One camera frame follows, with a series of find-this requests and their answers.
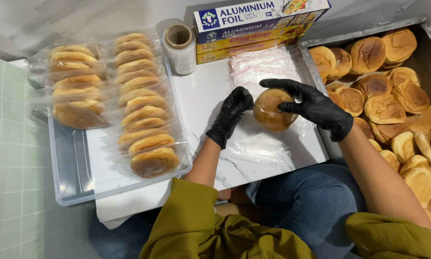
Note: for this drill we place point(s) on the person's left fingers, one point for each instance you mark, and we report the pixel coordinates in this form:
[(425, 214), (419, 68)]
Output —
[(238, 100)]

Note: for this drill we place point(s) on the yellow cling wrap box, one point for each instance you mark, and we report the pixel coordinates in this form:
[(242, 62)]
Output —
[(251, 39), (237, 51)]

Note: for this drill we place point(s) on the rows of bagged buns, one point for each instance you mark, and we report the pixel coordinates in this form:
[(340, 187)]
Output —
[(140, 97)]

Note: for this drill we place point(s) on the white marble board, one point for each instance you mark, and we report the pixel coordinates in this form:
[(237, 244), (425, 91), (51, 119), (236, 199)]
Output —
[(201, 93)]

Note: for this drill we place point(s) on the person's blue jeans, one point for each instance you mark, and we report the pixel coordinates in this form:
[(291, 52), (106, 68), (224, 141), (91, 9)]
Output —
[(308, 201)]

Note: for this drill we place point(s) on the person's olive green jacket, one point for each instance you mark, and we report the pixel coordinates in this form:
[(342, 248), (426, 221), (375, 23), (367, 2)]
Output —
[(186, 230)]

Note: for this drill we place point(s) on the clear plastic tray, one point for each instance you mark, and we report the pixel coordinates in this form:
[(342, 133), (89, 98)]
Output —
[(71, 169)]

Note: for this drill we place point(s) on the person's left hand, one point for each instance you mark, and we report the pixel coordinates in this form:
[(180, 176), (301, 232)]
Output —
[(228, 118)]

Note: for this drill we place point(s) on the person's right hand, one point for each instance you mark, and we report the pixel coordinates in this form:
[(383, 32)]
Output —
[(319, 108)]

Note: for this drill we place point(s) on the brown burger bun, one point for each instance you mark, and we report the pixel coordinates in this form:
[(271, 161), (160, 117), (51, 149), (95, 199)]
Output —
[(269, 111)]

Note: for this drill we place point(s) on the clear plastic wrap sheet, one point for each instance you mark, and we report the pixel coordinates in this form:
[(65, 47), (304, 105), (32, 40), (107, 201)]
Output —
[(262, 149)]

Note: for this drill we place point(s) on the blue white foil box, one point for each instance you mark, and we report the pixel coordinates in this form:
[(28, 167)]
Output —
[(244, 16)]

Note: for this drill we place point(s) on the clear stretch film roll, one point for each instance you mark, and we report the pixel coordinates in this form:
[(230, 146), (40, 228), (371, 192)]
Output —
[(181, 54)]

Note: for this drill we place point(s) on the heap of unwrapped buns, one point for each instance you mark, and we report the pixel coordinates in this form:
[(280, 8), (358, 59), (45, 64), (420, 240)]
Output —
[(384, 108)]

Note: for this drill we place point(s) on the white paper sheet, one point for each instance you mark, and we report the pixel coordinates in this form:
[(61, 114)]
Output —
[(129, 210)]

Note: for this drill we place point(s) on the stack of clear plastic bags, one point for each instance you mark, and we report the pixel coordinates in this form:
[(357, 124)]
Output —
[(258, 64)]

